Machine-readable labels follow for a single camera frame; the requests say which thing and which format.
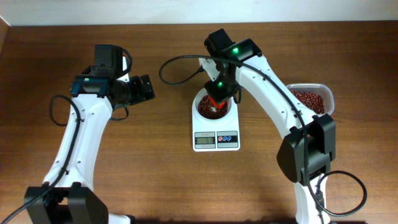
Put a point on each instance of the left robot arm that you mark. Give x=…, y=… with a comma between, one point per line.
x=67, y=193

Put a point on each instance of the orange plastic measuring scoop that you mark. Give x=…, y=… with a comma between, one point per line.
x=215, y=104

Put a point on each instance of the clear plastic food container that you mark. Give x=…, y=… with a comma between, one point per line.
x=320, y=89

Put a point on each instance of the red adzuki beans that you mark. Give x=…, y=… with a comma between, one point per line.
x=311, y=100

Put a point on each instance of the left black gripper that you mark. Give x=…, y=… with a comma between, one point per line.
x=146, y=88

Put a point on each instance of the white digital kitchen scale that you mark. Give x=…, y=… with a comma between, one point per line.
x=213, y=136

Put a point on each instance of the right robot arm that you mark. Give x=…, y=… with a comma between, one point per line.
x=309, y=139

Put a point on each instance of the red beans in bowl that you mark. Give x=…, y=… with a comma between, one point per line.
x=208, y=110

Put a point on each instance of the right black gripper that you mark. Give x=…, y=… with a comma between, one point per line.
x=221, y=93

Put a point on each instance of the white round bowl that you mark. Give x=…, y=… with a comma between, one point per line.
x=196, y=101

